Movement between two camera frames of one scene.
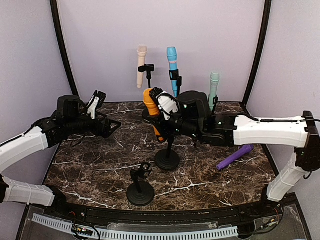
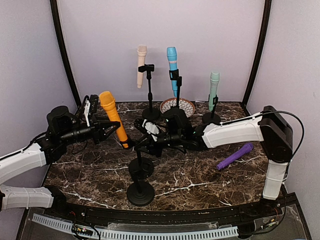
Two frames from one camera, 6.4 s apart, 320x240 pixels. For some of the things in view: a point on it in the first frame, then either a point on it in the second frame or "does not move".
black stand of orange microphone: [168, 159] to [140, 167]
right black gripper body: [166, 131] to [158, 151]
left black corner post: [56, 14] does not move
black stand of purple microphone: [140, 193] does not move
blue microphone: [172, 53] does not move
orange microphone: [152, 110] to [107, 99]
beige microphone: [142, 49] does not move
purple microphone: [245, 150] does not move
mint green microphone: [214, 81] does not move
